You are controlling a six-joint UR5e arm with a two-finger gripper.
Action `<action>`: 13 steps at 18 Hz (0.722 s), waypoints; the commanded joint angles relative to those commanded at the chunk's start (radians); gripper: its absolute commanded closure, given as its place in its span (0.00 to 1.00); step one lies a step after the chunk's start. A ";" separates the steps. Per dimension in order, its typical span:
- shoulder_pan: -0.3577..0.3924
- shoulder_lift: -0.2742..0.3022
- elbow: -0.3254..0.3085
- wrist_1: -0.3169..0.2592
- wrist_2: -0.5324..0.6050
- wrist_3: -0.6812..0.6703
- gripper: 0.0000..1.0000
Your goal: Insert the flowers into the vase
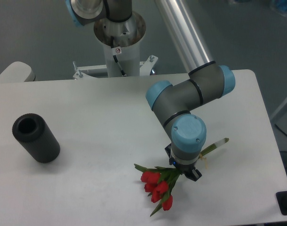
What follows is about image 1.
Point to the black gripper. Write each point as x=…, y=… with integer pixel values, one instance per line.
x=189, y=170

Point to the red tulip bouquet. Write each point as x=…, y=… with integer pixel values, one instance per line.
x=159, y=183

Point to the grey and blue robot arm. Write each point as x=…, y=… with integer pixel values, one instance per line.
x=172, y=104

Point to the black cylindrical vase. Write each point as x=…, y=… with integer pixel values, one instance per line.
x=32, y=132

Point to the black device at table edge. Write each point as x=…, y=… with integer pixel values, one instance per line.
x=282, y=202

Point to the white furniture at right edge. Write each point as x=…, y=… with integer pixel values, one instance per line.
x=279, y=112

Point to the white chair on left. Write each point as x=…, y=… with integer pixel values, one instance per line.
x=17, y=72

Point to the blue object top right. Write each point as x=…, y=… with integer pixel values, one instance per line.
x=279, y=6

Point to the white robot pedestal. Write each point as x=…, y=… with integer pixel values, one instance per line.
x=121, y=50

